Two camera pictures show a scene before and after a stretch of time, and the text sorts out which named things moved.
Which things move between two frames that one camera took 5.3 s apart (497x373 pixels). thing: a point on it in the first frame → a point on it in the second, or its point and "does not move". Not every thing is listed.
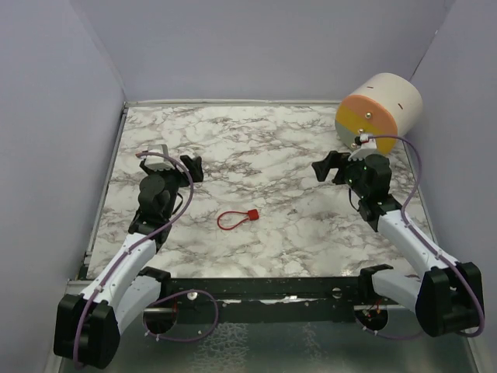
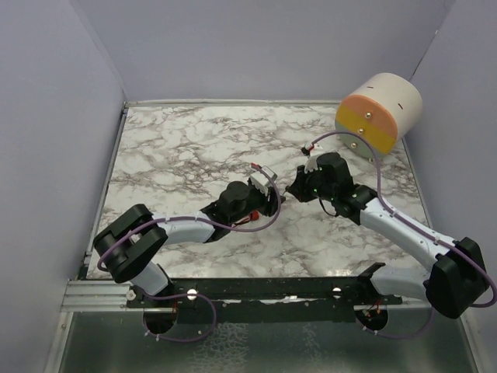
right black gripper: [335, 159] → [298, 186]
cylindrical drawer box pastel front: [387, 106] does not move
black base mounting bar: [265, 299] does not move
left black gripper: [194, 166] → [269, 204]
